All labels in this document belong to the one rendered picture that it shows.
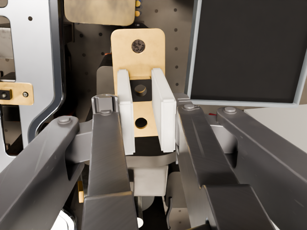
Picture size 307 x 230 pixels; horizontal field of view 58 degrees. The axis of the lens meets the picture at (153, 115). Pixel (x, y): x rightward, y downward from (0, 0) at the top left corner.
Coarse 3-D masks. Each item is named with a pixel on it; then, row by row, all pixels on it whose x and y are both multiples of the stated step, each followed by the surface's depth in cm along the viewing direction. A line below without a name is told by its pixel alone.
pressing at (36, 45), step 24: (24, 0) 42; (48, 0) 42; (24, 24) 43; (48, 24) 43; (24, 48) 44; (48, 48) 44; (24, 72) 45; (48, 72) 46; (48, 96) 47; (0, 120) 48; (24, 120) 48; (0, 144) 49; (24, 144) 50; (0, 168) 51; (72, 216) 56
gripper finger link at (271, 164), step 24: (216, 120) 13; (240, 120) 12; (240, 144) 11; (264, 144) 10; (288, 144) 10; (240, 168) 11; (264, 168) 10; (288, 168) 9; (264, 192) 10; (288, 192) 9; (288, 216) 9
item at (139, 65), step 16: (112, 32) 19; (128, 32) 19; (144, 32) 19; (160, 32) 19; (112, 48) 20; (128, 48) 20; (160, 48) 20; (128, 64) 20; (144, 64) 20; (160, 64) 20; (144, 80) 20; (144, 96) 20; (144, 112) 22; (144, 128) 22
